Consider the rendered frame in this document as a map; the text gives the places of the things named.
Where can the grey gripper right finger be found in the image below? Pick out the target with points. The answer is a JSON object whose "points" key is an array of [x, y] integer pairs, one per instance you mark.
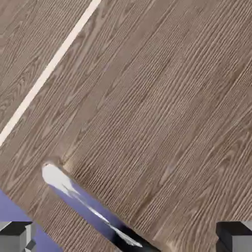
{"points": [[234, 236]]}

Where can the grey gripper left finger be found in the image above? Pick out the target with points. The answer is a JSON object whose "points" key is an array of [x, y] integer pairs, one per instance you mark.
{"points": [[13, 236]]}

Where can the brown wooden cabinet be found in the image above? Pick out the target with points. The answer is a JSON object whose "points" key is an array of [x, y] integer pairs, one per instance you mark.
{"points": [[49, 68]]}

